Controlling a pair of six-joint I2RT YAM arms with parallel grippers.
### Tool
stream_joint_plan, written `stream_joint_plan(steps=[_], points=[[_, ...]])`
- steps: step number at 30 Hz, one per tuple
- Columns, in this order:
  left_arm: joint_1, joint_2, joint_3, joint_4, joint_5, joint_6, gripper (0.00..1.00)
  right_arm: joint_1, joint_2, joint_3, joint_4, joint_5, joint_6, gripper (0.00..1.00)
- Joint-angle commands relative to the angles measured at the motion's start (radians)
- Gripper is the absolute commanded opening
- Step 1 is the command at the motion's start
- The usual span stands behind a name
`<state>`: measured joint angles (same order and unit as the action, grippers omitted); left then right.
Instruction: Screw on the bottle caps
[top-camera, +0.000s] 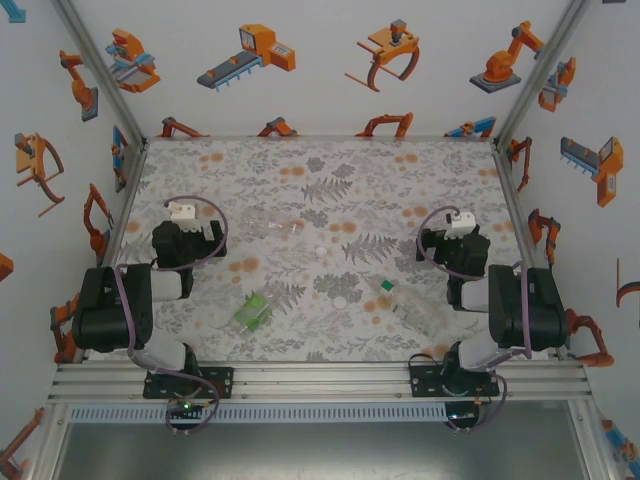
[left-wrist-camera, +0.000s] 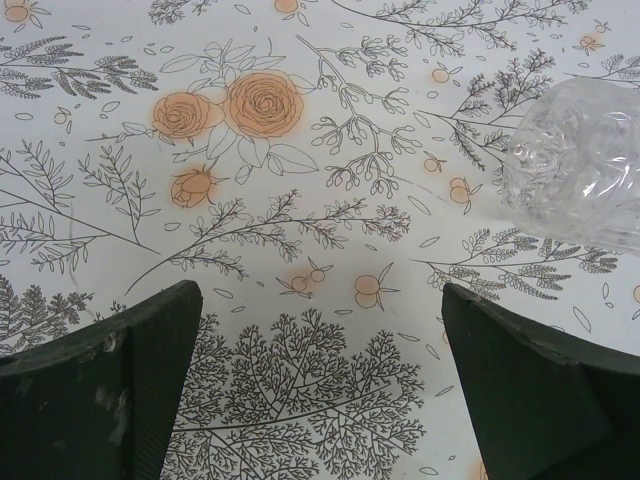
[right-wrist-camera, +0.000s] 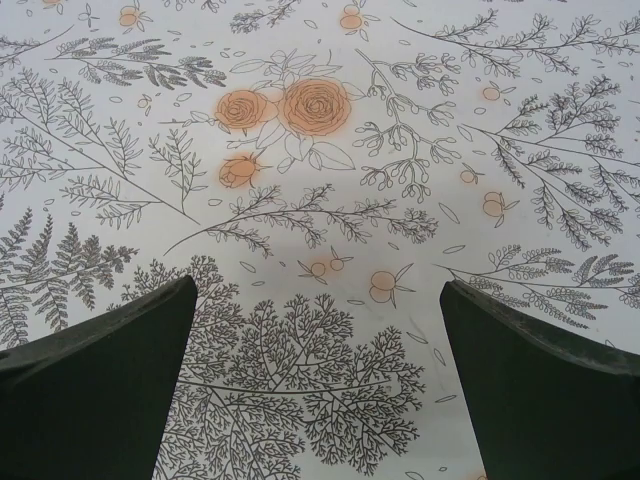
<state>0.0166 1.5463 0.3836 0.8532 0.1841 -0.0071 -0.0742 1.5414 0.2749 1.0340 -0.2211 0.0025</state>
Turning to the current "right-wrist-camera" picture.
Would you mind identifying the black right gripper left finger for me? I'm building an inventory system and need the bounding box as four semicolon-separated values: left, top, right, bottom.
0;275;199;480

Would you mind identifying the floral printed tablecloth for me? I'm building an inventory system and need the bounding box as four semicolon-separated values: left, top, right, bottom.
0;0;640;480

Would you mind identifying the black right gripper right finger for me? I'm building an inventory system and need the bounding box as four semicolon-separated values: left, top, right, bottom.
439;280;640;480

